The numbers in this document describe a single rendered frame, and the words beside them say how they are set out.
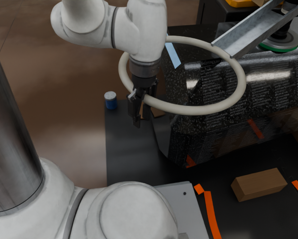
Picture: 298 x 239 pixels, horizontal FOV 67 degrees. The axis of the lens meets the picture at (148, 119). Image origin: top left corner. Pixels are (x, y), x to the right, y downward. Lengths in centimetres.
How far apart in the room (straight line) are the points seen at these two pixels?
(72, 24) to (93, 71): 191
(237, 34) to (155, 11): 67
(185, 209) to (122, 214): 33
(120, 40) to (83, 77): 186
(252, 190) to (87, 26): 135
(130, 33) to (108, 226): 42
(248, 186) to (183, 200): 96
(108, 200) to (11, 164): 15
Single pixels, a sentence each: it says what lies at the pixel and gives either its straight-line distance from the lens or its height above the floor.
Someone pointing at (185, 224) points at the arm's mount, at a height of 85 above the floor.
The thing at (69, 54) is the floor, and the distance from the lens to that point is 281.
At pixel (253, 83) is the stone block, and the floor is 74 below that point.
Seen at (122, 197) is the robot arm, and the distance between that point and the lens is 38.
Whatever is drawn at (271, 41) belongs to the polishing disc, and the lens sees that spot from 134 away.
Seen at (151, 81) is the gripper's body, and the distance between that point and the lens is 68.
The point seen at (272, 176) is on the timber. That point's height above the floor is 13.
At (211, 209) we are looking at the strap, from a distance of 160.
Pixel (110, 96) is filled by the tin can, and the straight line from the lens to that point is 196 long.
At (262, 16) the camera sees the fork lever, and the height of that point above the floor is 99.
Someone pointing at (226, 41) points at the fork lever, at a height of 93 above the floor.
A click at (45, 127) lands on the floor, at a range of 208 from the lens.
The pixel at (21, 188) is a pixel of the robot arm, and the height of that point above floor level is 120.
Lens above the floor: 149
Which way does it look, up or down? 50 degrees down
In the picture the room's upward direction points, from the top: straight up
